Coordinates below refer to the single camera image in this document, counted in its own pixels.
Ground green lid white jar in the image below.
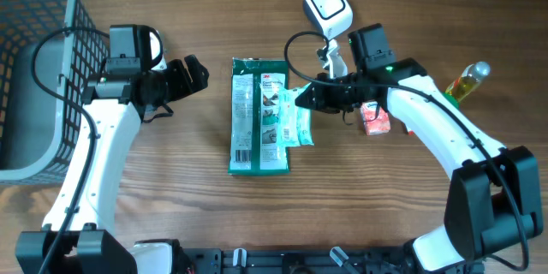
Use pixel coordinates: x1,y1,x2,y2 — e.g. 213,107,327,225
443,92,459,109

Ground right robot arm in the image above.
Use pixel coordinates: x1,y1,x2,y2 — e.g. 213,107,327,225
295,23,544,273

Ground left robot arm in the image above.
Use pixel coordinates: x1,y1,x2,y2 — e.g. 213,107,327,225
15,24,209,273

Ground green 3M gloves package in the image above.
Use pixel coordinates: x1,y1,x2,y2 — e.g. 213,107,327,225
228,58,289,176

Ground pale green wipes packet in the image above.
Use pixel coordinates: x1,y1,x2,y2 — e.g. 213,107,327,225
277,86,314,147

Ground yellow liquid clear bottle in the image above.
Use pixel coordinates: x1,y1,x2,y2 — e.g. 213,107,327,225
445,61,491,103

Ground orange Kleenex tissue pack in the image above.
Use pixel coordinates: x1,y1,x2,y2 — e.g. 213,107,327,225
360,101,390,135

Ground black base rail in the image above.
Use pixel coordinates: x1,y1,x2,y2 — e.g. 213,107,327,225
175,246,426,274

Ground grey plastic mesh basket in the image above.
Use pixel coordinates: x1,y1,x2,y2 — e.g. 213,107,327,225
1,0,108,185

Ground white barcode scanner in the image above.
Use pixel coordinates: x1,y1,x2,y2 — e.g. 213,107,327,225
303,0,354,39

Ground right black camera cable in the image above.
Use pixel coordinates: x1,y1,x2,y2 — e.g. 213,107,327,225
283,30,530,271

